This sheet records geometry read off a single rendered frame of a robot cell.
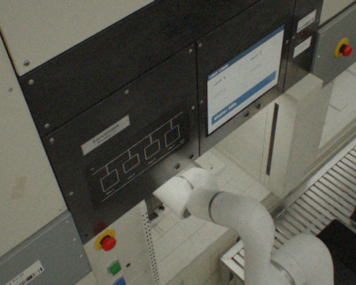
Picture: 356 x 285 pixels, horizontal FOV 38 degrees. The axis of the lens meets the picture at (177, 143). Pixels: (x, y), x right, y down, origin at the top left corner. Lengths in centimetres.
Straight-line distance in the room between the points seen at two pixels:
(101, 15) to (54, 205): 43
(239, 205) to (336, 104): 119
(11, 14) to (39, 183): 38
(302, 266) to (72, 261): 55
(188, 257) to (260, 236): 66
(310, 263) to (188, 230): 73
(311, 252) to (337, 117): 111
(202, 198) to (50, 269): 42
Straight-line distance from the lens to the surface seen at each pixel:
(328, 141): 223
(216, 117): 138
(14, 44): 87
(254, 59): 138
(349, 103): 240
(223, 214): 130
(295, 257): 128
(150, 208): 184
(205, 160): 207
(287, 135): 174
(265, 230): 124
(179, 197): 154
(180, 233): 192
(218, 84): 130
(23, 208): 110
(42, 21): 88
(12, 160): 100
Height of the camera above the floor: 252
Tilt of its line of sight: 49 degrees down
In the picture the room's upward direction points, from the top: 5 degrees counter-clockwise
